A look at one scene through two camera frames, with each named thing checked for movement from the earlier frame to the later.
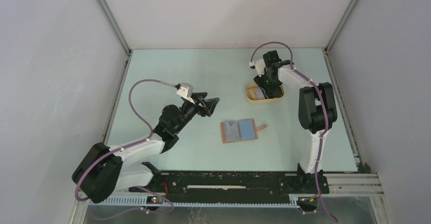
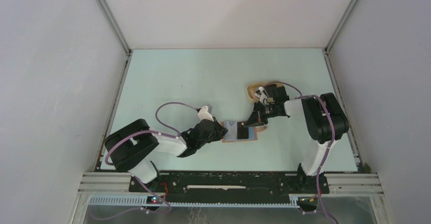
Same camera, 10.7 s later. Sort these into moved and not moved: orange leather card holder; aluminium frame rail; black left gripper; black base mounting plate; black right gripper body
Moved: black left gripper; black right gripper body
Not moved: aluminium frame rail; black base mounting plate; orange leather card holder
